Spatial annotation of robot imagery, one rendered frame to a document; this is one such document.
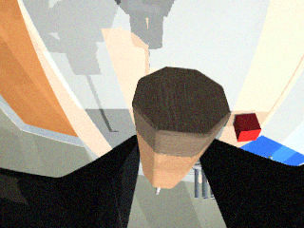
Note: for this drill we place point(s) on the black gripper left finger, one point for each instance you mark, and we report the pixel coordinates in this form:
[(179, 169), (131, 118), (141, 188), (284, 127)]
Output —
[(97, 195)]

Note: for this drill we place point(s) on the blue flat strip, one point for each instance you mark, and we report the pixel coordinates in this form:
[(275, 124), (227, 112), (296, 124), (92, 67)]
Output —
[(265, 147)]

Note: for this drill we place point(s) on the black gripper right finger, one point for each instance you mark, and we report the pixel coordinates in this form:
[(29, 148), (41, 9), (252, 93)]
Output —
[(252, 191)]

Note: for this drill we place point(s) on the small red cube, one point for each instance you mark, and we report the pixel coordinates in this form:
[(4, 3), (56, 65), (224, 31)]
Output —
[(246, 127)]

